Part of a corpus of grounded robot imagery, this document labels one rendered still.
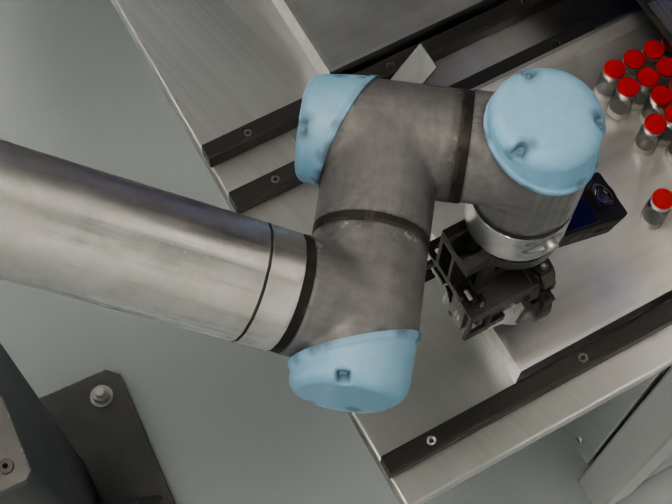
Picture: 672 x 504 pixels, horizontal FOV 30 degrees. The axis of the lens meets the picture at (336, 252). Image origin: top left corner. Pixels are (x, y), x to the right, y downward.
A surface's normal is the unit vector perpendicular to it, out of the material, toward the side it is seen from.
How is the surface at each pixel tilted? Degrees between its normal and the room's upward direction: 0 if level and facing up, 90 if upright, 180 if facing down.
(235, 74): 0
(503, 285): 0
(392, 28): 0
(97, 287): 68
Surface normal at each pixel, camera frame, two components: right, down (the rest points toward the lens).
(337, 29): 0.01, -0.40
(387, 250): 0.28, -0.36
